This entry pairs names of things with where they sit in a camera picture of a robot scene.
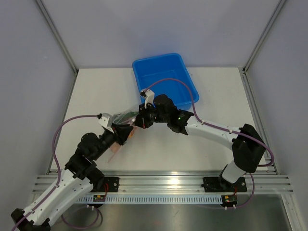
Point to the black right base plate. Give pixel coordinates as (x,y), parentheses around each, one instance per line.
(217,185)

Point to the left aluminium frame post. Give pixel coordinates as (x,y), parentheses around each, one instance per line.
(47,17)

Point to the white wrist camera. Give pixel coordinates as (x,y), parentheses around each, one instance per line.
(105,120)
(148,96)

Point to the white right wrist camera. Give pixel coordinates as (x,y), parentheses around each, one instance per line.
(148,96)

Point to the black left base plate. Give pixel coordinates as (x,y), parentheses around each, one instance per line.
(107,184)

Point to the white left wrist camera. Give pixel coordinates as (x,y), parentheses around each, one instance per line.
(105,120)

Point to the right aluminium frame post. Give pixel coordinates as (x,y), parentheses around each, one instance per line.
(266,31)

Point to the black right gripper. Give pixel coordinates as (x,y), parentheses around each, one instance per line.
(142,120)

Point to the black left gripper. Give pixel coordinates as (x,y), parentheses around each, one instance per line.
(122,132)

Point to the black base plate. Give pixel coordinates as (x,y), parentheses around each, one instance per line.
(107,184)
(217,185)

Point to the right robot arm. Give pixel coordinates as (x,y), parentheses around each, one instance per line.
(245,143)

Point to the clear zip top bag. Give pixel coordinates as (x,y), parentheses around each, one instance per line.
(122,118)

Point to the aluminium frame post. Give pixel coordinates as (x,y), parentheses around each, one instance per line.
(47,17)
(266,31)

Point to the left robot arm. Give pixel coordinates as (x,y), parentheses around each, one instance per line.
(79,177)

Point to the blue plastic bin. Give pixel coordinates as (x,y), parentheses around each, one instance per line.
(166,74)

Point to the aluminium mounting rail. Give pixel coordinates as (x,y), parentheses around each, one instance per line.
(191,182)

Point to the white slotted cable duct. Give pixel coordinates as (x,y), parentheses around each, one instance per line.
(152,199)

